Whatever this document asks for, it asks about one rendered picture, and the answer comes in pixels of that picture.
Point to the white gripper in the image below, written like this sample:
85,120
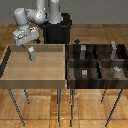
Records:
24,35

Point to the grey milk carton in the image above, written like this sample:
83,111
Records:
31,54

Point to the tall grey carton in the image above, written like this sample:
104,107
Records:
82,52

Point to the dark wooden compartment bin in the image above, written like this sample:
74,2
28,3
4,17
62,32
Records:
96,63

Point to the light wooden tray table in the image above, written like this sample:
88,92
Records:
33,65

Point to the small grey cube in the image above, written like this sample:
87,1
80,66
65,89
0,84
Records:
84,73

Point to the grey bottle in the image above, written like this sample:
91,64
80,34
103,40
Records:
113,49

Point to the small grey can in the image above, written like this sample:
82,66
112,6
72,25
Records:
116,71

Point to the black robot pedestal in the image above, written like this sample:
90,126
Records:
56,30

